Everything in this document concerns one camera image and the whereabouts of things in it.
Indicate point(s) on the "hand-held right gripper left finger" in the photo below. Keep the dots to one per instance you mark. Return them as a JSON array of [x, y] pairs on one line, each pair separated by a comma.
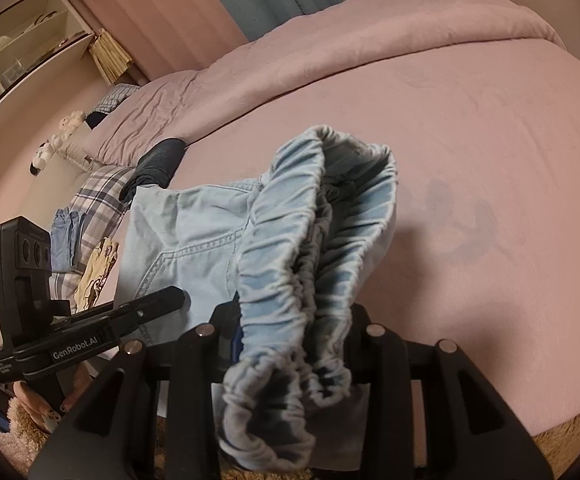
[[205, 360]]

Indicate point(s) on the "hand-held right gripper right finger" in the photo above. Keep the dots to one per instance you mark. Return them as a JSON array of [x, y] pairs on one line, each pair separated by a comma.
[[384, 360]]

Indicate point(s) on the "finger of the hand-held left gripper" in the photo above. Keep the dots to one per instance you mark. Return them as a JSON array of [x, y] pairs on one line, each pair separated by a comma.
[[150, 307]]

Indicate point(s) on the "light blue denim pants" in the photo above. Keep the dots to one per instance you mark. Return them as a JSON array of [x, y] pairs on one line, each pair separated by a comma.
[[195, 230]]

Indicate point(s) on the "dark folded pants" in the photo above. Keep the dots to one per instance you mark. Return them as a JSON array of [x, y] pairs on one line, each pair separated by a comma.
[[157, 162]]

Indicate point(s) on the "person's left hand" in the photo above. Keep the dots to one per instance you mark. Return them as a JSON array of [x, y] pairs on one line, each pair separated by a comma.
[[32, 402]]

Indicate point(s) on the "blue jeans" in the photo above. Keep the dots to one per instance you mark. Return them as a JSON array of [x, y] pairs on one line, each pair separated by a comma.
[[62, 240]]

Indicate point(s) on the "yellow printed cloth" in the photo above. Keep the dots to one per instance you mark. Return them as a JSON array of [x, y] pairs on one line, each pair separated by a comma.
[[97, 270]]

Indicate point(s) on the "plaid cloth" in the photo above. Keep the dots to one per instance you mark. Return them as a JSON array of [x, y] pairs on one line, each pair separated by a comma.
[[100, 190]]

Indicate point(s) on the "black and white plush toy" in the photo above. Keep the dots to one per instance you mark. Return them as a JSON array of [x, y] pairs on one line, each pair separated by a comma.
[[40, 159]]

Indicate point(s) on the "beige pillow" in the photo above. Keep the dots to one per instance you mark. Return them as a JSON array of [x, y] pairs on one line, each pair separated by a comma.
[[77, 154]]

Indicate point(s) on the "pink fluffy rug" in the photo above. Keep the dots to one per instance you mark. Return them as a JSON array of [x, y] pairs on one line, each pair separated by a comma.
[[10, 442]]

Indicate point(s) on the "brown shaggy rug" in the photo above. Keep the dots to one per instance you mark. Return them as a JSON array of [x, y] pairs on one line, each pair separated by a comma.
[[559, 445]]

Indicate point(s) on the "bed with pink sheet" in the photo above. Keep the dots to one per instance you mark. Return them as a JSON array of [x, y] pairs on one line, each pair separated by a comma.
[[469, 185]]

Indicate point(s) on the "blue checked pillow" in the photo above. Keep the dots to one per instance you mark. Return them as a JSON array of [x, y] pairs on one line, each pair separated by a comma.
[[117, 96]]

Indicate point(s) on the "white shelf cabinet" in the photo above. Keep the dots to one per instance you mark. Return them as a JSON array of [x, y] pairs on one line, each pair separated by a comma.
[[20, 35]]

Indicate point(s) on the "pink curtain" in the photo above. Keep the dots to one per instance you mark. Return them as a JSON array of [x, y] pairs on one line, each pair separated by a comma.
[[170, 20]]

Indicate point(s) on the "pink duvet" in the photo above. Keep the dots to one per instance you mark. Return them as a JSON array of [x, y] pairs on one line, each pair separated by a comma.
[[369, 35]]

